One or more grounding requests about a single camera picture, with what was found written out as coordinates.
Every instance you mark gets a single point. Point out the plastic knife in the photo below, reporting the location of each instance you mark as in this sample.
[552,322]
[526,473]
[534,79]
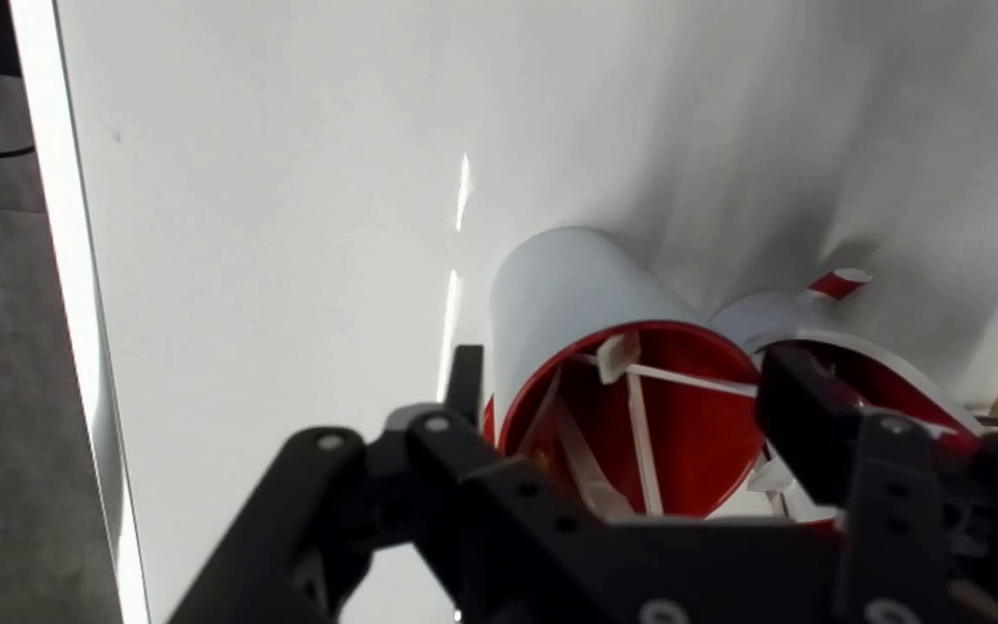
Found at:
[641,444]
[590,470]
[693,377]

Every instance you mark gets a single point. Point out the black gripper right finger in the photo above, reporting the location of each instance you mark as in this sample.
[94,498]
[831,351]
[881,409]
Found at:
[926,522]

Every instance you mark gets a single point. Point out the white mug red inside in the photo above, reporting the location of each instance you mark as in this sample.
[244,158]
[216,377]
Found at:
[556,288]

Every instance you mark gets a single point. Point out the white paper cup red inside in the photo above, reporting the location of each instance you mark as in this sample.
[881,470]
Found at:
[779,314]

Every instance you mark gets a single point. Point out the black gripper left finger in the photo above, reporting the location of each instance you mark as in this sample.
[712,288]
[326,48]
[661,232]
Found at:
[408,522]

